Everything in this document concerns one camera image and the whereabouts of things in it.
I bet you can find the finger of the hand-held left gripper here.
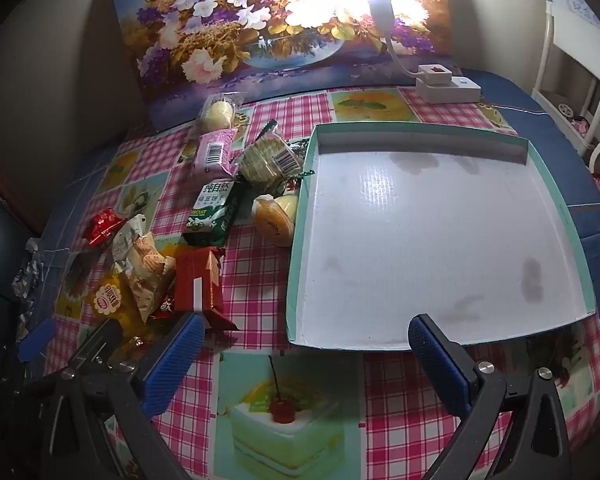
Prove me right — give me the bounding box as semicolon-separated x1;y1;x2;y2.
79;319;125;367
17;317;58;363

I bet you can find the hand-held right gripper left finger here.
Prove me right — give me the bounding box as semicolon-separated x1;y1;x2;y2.
22;312;206;480

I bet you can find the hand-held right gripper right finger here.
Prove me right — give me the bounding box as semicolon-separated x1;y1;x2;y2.
407;313;573;480

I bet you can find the yellow snack packet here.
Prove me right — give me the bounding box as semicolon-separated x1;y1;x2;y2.
87;267;146;341

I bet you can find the red snack box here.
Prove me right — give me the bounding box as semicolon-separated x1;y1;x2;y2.
172;246;241;332

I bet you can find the beige biscuit packet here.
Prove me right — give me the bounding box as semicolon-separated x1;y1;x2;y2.
125;232;177;323

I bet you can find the teal cardboard tray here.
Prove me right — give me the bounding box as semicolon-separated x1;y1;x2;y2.
284;121;597;352

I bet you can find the green white biscuit packet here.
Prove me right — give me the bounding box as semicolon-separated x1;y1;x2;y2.
182;180;248;248

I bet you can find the orange bun packet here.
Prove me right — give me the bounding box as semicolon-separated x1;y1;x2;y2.
251;195;293;247

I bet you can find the round green cracker packet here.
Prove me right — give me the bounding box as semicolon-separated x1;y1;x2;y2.
230;120;316;196

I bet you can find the round yellow cake clear wrapper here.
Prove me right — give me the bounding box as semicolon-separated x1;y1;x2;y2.
192;91;248;136

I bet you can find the crumpled silver foil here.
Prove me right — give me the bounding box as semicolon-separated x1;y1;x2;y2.
11;237;43;331

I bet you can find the white brown snack packet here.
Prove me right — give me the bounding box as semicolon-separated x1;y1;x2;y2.
111;214;148;261

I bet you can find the small red snack packet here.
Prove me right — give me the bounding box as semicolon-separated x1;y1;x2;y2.
82;208;126;247

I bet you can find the pink checkered printed tablecloth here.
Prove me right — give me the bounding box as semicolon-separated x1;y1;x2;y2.
45;85;600;480

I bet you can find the pale yellow jelly cup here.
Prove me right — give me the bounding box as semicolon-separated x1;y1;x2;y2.
275;192;300;223

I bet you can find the pink snack packet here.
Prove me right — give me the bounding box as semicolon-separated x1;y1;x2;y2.
182;127;241;183

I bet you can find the white power strip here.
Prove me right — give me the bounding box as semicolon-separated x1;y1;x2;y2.
415;76;482;103

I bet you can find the pink floral toy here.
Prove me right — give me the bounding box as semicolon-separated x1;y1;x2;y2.
555;100;598;143

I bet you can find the white rack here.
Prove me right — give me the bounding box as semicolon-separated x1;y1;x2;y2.
530;0;600;171

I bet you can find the white power cable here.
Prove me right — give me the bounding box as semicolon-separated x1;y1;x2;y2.
479;101;553;117

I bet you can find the white switch plug adapter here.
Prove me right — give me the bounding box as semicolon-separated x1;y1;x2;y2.
414;64;453;88

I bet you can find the floral wall poster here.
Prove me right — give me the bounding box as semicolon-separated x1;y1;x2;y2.
111;0;453;133

